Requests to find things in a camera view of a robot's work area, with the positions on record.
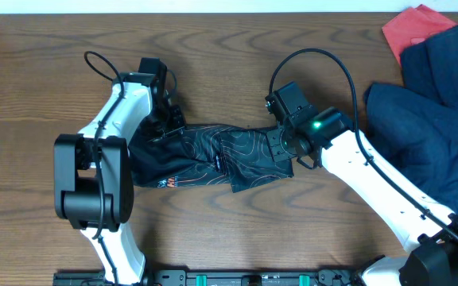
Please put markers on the red cloth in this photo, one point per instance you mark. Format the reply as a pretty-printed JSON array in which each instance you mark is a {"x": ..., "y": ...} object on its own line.
[{"x": 413, "y": 26}]

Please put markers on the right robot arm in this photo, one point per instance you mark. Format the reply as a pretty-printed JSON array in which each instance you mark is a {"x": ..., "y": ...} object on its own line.
[{"x": 426, "y": 229}]

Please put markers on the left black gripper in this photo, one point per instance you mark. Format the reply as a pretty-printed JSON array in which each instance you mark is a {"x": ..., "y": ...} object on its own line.
[{"x": 169, "y": 127}]

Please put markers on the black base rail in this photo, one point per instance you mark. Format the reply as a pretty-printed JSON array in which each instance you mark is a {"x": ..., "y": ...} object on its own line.
[{"x": 182, "y": 278}]

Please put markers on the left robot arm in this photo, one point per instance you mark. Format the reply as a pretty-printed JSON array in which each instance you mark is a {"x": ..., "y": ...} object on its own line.
[{"x": 93, "y": 186}]

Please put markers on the dark blue denim garment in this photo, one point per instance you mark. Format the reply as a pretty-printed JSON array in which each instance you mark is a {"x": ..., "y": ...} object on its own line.
[{"x": 415, "y": 126}]

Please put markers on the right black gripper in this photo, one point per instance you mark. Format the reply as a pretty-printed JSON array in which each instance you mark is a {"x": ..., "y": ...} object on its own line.
[{"x": 277, "y": 152}]

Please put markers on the black cycling jersey orange lines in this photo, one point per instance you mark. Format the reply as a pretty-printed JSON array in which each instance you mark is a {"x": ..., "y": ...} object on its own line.
[{"x": 206, "y": 155}]

